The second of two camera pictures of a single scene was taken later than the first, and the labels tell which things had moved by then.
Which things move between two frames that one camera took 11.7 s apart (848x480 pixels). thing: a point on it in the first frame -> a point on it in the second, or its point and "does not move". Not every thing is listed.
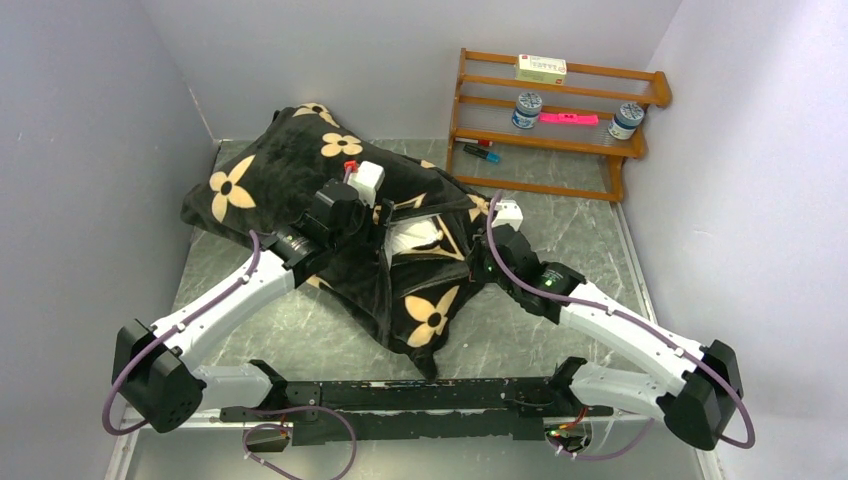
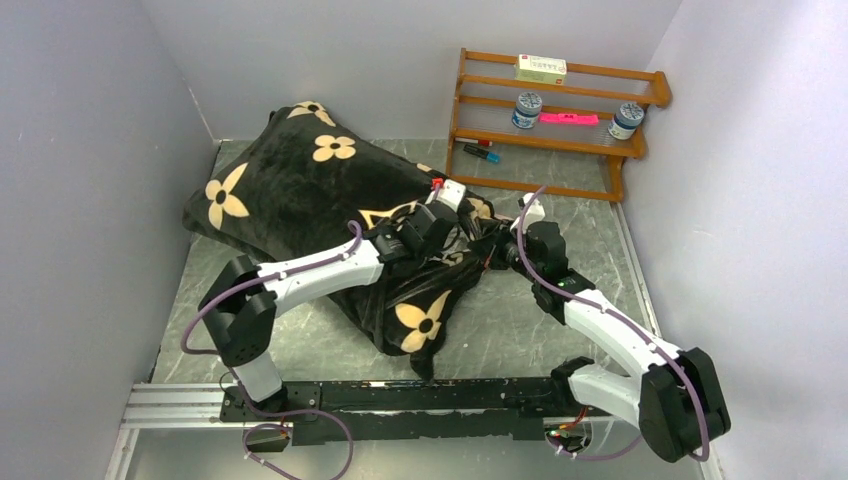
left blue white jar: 527,108 does not move
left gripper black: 384,205 -> 437,248
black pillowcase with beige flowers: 409,263 does not move
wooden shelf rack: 550,126 does not move
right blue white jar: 625,122 does not move
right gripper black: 481,275 -> 525,232
